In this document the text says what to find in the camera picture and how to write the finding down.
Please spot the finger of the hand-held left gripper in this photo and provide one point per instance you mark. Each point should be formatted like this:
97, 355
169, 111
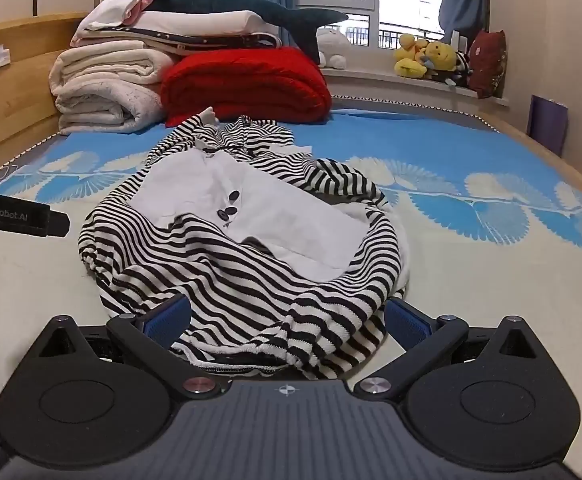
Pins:
59, 224

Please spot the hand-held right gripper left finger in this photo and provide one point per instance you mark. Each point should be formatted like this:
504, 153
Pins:
168, 322

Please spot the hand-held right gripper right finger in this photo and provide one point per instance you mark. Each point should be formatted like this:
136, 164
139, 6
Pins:
406, 325

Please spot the black white striped garment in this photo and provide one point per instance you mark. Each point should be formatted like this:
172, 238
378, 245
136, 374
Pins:
271, 270

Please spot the blue cream patterned bed mat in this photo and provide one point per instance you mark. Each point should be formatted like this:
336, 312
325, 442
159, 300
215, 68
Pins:
471, 285

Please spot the grey-white rolled quilt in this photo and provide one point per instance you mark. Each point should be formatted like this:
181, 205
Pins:
101, 105

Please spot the cream folded blanket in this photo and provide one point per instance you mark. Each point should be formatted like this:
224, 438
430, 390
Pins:
106, 62

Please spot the white and pink cloth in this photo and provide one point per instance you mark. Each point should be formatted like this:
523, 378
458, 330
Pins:
116, 5

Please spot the red folded blanket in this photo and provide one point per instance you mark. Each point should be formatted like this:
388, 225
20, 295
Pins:
246, 80

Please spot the white pillow stack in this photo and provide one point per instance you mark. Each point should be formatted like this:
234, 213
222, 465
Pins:
196, 22

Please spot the windowsill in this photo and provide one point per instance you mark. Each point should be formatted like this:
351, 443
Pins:
371, 80

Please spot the yellow duck plush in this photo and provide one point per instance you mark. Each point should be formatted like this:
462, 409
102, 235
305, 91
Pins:
408, 65

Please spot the striped bee plush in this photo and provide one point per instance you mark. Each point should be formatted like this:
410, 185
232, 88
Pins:
463, 67

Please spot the yellow chick plush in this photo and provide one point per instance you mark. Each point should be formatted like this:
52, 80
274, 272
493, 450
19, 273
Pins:
443, 57

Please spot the red cushion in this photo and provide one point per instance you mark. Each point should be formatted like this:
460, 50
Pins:
488, 65

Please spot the dark teal shark plush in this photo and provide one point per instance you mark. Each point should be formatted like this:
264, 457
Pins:
221, 0

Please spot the small white device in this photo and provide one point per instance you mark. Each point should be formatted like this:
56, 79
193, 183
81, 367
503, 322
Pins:
456, 41

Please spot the white seal plush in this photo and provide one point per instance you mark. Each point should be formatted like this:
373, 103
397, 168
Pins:
331, 42

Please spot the window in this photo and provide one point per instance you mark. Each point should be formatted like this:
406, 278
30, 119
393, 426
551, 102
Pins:
406, 5

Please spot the wooden bed frame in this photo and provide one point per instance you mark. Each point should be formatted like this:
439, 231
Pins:
16, 100

